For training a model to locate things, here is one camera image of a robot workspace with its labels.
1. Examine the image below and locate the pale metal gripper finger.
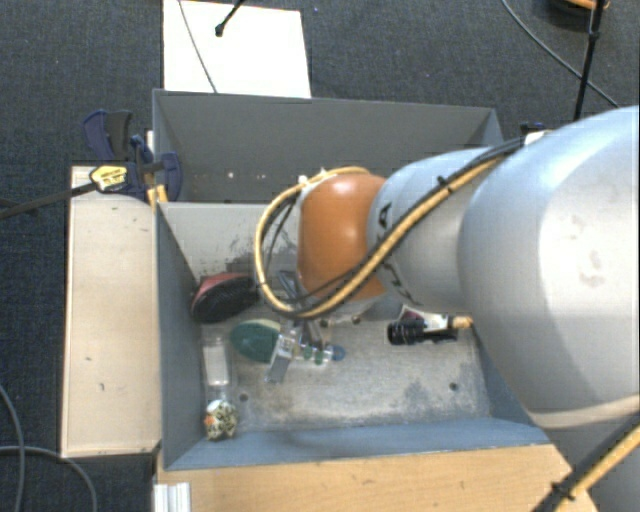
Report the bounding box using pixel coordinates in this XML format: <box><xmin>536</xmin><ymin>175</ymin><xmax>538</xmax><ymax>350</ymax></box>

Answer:
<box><xmin>264</xmin><ymin>334</ymin><xmax>302</xmax><ymax>385</ymax></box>

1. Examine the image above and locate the green and yellow sponge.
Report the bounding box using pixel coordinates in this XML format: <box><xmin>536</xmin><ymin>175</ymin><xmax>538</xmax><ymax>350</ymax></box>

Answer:
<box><xmin>229</xmin><ymin>319</ymin><xmax>283</xmax><ymax>364</ymax></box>

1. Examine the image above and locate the clear plastic bottle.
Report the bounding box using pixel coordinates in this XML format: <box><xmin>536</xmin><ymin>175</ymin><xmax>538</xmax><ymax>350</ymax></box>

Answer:
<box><xmin>201</xmin><ymin>336</ymin><xmax>234</xmax><ymax>402</ymax></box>

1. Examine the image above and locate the red and black brush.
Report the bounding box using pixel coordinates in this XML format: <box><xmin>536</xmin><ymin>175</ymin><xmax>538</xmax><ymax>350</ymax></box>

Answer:
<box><xmin>190</xmin><ymin>273</ymin><xmax>261</xmax><ymax>325</ymax></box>

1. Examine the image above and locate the patterned white ball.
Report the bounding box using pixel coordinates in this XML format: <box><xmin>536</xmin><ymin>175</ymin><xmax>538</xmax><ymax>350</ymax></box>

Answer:
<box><xmin>203</xmin><ymin>399</ymin><xmax>239</xmax><ymax>442</ymax></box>

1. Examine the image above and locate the grey metal bin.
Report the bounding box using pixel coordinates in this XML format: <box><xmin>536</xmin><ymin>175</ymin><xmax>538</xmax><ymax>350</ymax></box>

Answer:
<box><xmin>151</xmin><ymin>88</ymin><xmax>552</xmax><ymax>472</ymax></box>

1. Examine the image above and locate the pale wood board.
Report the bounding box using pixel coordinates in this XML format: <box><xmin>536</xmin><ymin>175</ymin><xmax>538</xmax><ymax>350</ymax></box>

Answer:
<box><xmin>59</xmin><ymin>165</ymin><xmax>164</xmax><ymax>458</ymax></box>

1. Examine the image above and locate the black cylinder on white bracket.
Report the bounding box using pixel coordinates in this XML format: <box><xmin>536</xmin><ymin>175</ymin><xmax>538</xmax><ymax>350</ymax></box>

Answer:
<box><xmin>386</xmin><ymin>306</ymin><xmax>475</xmax><ymax>347</ymax></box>

